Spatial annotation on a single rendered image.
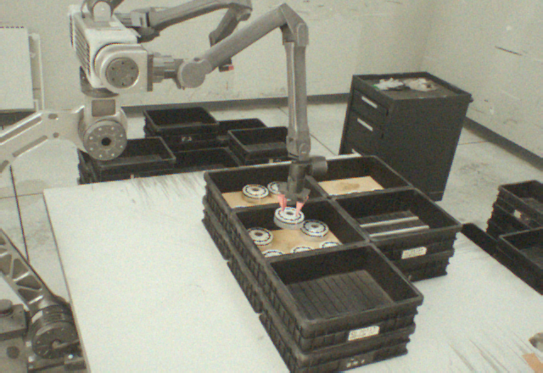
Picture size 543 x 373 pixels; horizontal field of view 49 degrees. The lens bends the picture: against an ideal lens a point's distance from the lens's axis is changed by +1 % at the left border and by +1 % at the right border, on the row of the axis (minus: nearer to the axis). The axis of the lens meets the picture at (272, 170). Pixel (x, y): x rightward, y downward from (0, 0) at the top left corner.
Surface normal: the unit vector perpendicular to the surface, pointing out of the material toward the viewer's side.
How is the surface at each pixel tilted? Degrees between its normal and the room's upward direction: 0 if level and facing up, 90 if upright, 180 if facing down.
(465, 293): 0
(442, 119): 90
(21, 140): 90
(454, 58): 90
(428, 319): 0
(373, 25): 90
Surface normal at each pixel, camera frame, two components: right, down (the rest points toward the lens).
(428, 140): 0.43, 0.45
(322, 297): 0.11, -0.88
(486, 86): -0.89, 0.11
